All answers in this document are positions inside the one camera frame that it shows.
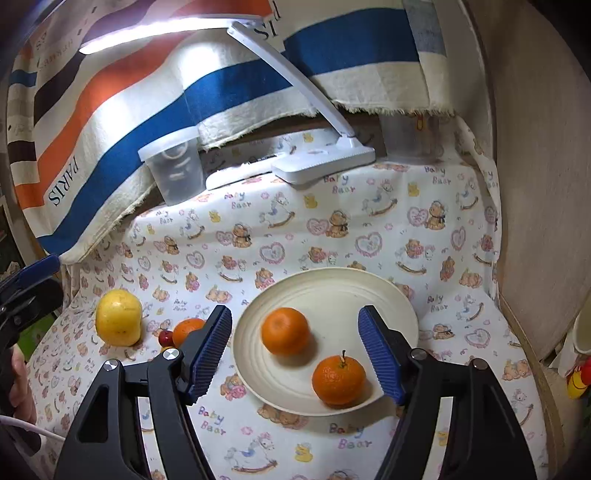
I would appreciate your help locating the clear plastic container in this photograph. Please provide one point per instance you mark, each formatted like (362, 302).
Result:
(175, 180)

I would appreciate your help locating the white cup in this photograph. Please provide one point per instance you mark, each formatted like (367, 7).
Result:
(582, 334)

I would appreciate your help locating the white desk lamp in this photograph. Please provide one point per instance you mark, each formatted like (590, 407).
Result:
(323, 161)

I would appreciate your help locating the cream round plate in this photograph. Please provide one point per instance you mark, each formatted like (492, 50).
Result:
(323, 295)

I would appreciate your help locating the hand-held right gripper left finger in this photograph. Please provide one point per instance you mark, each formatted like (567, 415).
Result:
(212, 353)

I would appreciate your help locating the tangerine with stem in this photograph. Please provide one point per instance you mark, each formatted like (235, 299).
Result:
(338, 381)

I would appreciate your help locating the yellow apple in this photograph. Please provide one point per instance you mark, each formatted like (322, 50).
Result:
(117, 318)

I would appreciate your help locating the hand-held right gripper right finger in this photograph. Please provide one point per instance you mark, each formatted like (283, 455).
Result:
(376, 353)

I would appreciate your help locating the clear plastic jar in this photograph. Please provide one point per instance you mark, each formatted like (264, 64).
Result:
(406, 138)

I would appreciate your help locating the person's left hand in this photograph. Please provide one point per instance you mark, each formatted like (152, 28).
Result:
(23, 387)

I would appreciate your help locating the striped printed cloth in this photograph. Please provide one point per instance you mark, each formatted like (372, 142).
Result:
(231, 87)

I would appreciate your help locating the red and yellow toy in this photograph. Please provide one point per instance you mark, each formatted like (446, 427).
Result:
(579, 378)

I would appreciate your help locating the small red fruit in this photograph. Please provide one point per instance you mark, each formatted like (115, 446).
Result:
(165, 338)

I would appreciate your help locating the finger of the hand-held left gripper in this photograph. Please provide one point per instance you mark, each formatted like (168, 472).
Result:
(32, 274)

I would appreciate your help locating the bear print tablecloth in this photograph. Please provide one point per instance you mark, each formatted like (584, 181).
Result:
(323, 244)

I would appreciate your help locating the stemless tangerine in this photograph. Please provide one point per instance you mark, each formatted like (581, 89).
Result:
(184, 329)
(285, 331)

